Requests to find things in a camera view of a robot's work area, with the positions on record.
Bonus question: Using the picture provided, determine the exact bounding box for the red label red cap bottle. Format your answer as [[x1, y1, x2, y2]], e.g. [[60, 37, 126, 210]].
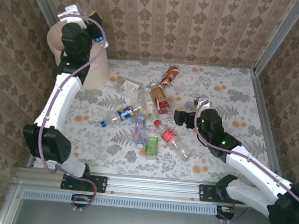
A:
[[149, 119, 196, 162]]

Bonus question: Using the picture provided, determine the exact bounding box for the orange tea bottle red label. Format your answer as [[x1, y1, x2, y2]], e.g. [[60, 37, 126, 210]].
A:
[[148, 84, 173, 116]]

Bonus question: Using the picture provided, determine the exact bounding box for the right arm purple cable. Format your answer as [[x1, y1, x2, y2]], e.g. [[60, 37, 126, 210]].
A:
[[185, 99, 299, 224]]

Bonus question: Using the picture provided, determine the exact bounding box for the brown label plastic bottle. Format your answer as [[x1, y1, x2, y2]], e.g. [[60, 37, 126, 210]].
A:
[[159, 64, 181, 90]]

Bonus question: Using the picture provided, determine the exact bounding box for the blue white label clear bottle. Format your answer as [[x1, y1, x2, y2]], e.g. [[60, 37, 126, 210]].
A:
[[92, 32, 110, 49]]

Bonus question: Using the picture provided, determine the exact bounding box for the green label plastic bottle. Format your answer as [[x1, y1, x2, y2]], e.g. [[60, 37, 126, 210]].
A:
[[143, 128, 161, 161]]

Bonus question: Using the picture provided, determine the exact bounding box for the beige round waste bin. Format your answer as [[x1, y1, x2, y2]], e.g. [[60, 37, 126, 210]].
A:
[[42, 10, 115, 92]]

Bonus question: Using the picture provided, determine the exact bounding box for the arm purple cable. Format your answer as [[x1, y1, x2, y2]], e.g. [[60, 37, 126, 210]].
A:
[[32, 13, 113, 214], [185, 99, 299, 224]]

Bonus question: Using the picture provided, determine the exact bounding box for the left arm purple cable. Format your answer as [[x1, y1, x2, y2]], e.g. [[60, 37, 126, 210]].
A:
[[32, 13, 113, 214]]

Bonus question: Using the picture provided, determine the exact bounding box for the grey slotted cable duct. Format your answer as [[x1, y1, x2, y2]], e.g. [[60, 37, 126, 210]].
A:
[[22, 187, 236, 217]]

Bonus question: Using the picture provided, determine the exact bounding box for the blue yellow label clear bottle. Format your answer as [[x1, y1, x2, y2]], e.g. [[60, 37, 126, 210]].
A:
[[100, 101, 147, 131]]

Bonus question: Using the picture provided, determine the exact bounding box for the aluminium frame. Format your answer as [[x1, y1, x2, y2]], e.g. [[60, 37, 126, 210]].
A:
[[0, 0, 299, 224]]

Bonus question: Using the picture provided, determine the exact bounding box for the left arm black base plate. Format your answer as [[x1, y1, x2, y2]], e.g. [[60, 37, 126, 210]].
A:
[[60, 171, 108, 194]]

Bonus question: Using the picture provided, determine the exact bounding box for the pink label clear bottle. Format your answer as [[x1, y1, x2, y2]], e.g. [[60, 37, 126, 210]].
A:
[[131, 113, 149, 150]]

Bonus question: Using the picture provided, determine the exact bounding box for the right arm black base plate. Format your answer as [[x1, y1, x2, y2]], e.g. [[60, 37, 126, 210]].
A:
[[198, 184, 248, 206]]

